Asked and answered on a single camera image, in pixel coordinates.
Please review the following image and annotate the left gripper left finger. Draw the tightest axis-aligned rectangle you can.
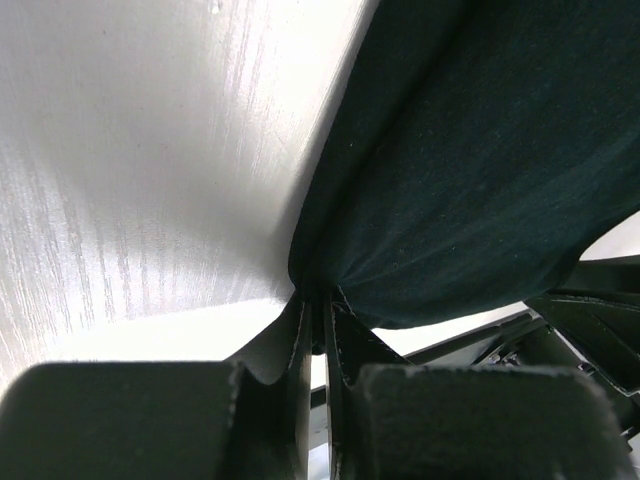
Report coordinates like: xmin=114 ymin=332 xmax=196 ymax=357
xmin=1 ymin=298 xmax=312 ymax=479

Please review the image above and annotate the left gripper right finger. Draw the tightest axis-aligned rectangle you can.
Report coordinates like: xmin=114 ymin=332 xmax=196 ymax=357
xmin=322 ymin=301 xmax=635 ymax=479

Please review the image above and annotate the black t-shirt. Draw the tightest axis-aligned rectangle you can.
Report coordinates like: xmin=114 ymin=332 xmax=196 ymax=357
xmin=288 ymin=1 xmax=639 ymax=329

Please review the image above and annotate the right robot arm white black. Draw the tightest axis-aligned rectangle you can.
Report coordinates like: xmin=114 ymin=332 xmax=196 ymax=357
xmin=465 ymin=255 xmax=639 ymax=441

